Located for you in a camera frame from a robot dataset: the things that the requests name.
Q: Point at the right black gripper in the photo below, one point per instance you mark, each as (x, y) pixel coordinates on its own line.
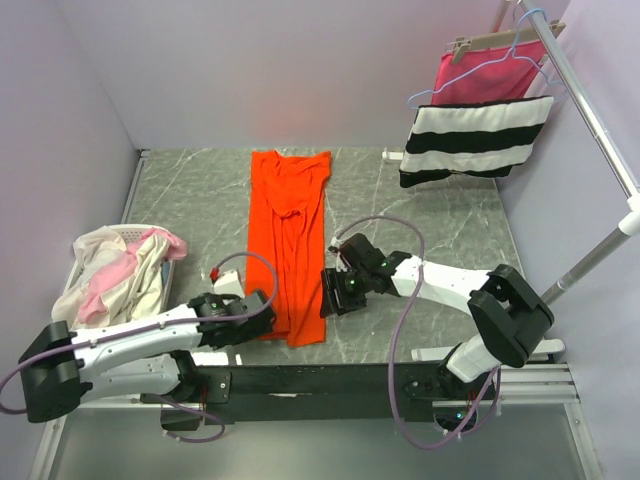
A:
(332, 279)

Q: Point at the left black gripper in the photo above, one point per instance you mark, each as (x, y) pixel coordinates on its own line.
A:
(251, 333)

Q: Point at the orange t-shirt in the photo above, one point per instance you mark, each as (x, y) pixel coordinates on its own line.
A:
(286, 227)

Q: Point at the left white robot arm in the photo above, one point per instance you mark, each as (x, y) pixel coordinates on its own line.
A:
(63, 369)

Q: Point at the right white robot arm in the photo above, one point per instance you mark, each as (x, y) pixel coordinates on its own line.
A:
(510, 317)

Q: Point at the black base beam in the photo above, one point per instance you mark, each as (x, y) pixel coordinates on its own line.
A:
(322, 392)

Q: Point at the white laundry basket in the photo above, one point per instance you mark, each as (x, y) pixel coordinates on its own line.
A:
(120, 290)

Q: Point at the black white striped cloth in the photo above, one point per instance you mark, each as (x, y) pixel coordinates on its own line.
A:
(484, 140)

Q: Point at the pink towel on hanger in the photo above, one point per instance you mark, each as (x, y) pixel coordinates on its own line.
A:
(502, 78)

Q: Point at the silver clothes rack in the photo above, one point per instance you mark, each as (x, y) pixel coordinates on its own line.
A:
(549, 213)

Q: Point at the wooden clip hanger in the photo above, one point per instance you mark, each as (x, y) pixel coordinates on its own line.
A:
(462, 45)

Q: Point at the aluminium rail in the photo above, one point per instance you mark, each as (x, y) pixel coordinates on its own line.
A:
(538, 384)

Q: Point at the blue wire hanger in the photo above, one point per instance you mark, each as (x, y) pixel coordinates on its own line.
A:
(535, 52)

